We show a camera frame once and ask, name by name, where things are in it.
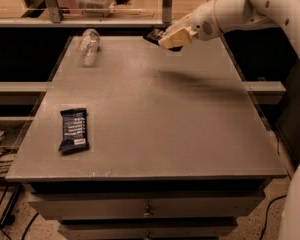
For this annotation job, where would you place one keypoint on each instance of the blue blueberry rxbar wrapper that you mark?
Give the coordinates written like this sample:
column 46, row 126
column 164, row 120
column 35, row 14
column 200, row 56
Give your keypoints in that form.
column 74, row 131

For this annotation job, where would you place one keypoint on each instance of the lower cabinet drawer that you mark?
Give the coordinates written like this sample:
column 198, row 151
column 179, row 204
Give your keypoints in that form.
column 142, row 230

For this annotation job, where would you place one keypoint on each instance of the black chocolate rxbar wrapper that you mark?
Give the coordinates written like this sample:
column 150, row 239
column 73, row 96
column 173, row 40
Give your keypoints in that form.
column 153, row 35

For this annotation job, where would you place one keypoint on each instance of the cabinet drawer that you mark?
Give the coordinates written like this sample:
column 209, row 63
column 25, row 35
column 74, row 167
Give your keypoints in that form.
column 142, row 230
column 144, row 205

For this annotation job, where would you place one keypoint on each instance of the upper cabinet drawer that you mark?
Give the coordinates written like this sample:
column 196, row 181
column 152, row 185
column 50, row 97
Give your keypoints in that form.
column 144, row 205

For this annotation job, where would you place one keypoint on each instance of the metal shelf rail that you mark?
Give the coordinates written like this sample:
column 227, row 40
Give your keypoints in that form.
column 66, row 13

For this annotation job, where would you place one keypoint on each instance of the clear plastic water bottle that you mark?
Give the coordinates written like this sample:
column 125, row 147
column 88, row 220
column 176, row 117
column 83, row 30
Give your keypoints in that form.
column 88, row 47

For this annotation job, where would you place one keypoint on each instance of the clear plastic container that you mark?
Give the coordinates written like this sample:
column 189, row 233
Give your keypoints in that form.
column 95, row 8

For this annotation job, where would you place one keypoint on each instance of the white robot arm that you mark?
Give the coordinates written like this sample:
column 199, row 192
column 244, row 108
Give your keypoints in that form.
column 217, row 17

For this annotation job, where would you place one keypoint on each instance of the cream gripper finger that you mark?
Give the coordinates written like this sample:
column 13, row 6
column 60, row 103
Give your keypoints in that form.
column 182, row 25
column 178, row 38

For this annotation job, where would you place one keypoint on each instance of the grey drawer cabinet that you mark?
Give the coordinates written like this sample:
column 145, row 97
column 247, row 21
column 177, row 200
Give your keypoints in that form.
column 146, row 145

